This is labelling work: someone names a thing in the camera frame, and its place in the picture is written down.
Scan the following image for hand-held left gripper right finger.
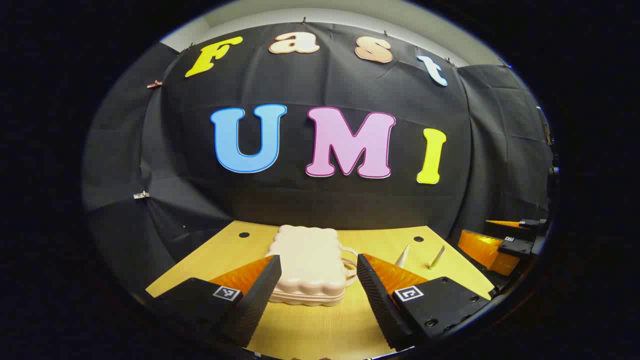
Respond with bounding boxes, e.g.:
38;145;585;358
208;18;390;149
355;252;492;352

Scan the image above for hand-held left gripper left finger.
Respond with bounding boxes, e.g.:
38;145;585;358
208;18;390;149
149;254;283;349

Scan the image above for slim pale green tube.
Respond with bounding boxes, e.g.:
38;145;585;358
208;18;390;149
428;245;446;271

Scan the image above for pale pink scalloped suitcase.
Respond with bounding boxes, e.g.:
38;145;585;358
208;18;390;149
265;224;360;307

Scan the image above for black backdrop cloth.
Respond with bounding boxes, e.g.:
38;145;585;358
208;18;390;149
81;21;557;301

